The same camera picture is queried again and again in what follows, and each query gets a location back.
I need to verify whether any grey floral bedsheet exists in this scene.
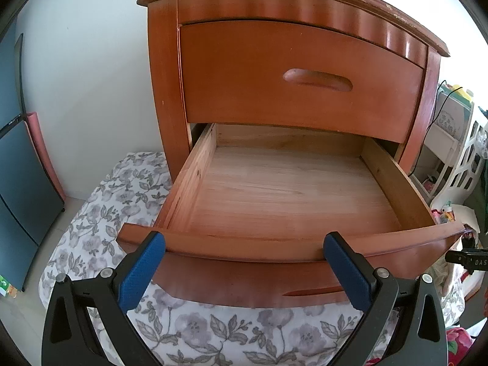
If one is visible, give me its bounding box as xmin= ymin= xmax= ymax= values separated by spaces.
xmin=38 ymin=152 xmax=466 ymax=366

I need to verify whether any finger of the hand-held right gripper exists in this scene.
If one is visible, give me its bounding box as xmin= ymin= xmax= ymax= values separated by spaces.
xmin=446 ymin=248 xmax=488 ymax=275

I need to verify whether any dark blue cabinet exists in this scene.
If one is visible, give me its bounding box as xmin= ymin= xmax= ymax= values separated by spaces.
xmin=0 ymin=19 xmax=65 ymax=292

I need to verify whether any black cable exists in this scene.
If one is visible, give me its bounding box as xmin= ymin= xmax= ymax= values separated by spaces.
xmin=410 ymin=88 xmax=464 ymax=176

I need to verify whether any green orange packet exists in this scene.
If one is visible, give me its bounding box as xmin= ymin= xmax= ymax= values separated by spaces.
xmin=0 ymin=274 xmax=18 ymax=298

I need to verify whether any colourful packet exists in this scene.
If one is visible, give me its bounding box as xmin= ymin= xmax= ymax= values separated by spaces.
xmin=431 ymin=202 xmax=456 ymax=225

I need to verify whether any beige paper sheet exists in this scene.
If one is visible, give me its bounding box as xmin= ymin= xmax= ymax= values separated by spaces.
xmin=452 ymin=204 xmax=481 ymax=233

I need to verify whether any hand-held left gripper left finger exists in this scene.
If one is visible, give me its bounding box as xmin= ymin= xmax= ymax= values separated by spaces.
xmin=42 ymin=231 xmax=166 ymax=366

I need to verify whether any red floral blanket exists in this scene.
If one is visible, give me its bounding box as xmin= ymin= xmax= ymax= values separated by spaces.
xmin=446 ymin=326 xmax=473 ymax=366

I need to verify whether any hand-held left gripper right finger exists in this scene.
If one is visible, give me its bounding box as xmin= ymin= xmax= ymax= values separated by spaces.
xmin=323 ymin=232 xmax=447 ymax=366

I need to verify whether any wooden nightstand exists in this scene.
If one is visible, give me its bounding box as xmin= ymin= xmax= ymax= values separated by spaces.
xmin=136 ymin=0 xmax=452 ymax=309

